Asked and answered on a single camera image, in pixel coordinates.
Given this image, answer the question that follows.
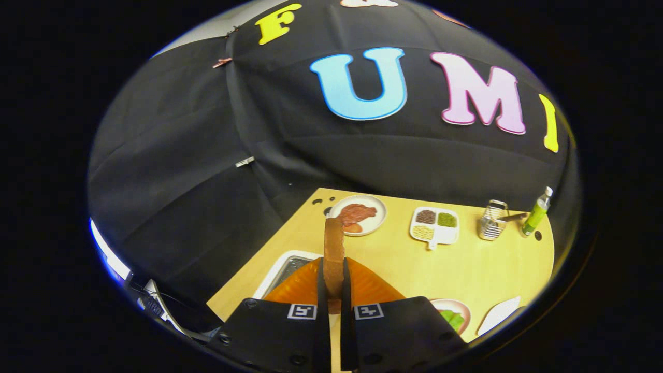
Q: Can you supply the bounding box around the toasted bread slice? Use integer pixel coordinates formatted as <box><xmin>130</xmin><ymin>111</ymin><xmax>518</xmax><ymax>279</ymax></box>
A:
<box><xmin>323</xmin><ymin>218</ymin><xmax>346</xmax><ymax>314</ymax></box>

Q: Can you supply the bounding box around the green label plastic bottle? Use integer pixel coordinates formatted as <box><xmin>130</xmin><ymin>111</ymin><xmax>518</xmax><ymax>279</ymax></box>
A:
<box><xmin>521</xmin><ymin>186</ymin><xmax>554</xmax><ymax>237</ymax></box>

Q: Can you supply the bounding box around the green lettuce leaf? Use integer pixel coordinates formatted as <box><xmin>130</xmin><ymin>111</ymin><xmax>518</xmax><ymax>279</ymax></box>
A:
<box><xmin>439</xmin><ymin>309</ymin><xmax>465</xmax><ymax>332</ymax></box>

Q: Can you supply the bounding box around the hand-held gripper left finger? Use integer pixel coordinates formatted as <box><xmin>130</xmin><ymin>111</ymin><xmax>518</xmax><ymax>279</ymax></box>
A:
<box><xmin>207</xmin><ymin>257</ymin><xmax>332</xmax><ymax>373</ymax></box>

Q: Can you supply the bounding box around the white divided seasoning dish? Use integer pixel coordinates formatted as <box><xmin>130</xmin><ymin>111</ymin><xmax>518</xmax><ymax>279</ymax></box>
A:
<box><xmin>409</xmin><ymin>207</ymin><xmax>460</xmax><ymax>251</ymax></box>

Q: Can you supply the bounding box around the pink plate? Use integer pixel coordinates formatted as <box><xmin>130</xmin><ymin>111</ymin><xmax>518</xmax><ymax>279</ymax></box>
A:
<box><xmin>430</xmin><ymin>298</ymin><xmax>472</xmax><ymax>336</ymax></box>

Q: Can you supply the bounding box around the round beige plate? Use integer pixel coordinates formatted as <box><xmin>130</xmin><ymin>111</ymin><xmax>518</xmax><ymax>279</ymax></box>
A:
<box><xmin>328</xmin><ymin>194</ymin><xmax>387</xmax><ymax>237</ymax></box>

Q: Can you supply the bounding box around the red meat slice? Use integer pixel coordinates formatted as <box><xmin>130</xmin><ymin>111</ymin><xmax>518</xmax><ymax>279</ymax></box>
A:
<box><xmin>337</xmin><ymin>204</ymin><xmax>378</xmax><ymax>234</ymax></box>

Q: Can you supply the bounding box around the black backdrop cloth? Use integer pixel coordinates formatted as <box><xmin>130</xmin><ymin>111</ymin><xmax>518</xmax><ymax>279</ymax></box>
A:
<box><xmin>87</xmin><ymin>0</ymin><xmax>578</xmax><ymax>332</ymax></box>

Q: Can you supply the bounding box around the metal wire utensil holder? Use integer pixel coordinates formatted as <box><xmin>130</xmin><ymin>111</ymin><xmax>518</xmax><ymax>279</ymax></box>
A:
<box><xmin>478</xmin><ymin>199</ymin><xmax>509</xmax><ymax>241</ymax></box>

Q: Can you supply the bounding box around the white square plate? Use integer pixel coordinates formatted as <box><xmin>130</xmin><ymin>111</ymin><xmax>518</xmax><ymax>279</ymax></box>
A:
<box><xmin>477</xmin><ymin>296</ymin><xmax>522</xmax><ymax>336</ymax></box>

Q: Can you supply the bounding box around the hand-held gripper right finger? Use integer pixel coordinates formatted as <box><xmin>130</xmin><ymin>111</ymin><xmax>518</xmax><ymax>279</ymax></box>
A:
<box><xmin>339</xmin><ymin>257</ymin><xmax>469</xmax><ymax>373</ymax></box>

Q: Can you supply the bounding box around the white toaster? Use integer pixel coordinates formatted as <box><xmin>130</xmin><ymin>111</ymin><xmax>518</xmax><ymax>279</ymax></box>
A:
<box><xmin>252</xmin><ymin>250</ymin><xmax>322</xmax><ymax>300</ymax></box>

